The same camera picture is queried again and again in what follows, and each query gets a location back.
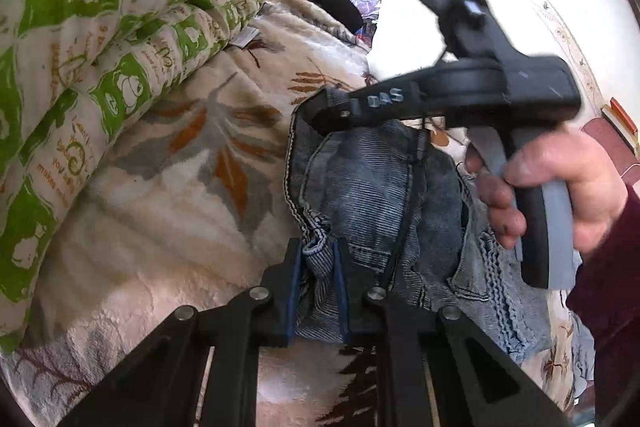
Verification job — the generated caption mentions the blue denim pants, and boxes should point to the blue denim pants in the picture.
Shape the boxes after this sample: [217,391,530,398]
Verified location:
[285,87,573,363]

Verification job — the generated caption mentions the dark red sleeve forearm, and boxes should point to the dark red sleeve forearm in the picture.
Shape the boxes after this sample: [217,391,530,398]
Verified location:
[567,190,639,421]

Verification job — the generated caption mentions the person's right hand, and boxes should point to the person's right hand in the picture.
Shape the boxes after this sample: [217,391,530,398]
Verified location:
[463,126,630,258]

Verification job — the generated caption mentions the stacked books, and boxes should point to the stacked books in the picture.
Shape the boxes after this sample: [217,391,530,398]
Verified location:
[601,98,639,157]

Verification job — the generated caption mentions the cream leaf pattern blanket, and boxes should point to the cream leaf pattern blanket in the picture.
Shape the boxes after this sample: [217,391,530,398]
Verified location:
[0,0,597,427]

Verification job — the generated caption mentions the green white patterned quilt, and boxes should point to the green white patterned quilt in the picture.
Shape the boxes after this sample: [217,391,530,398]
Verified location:
[1,0,264,353]

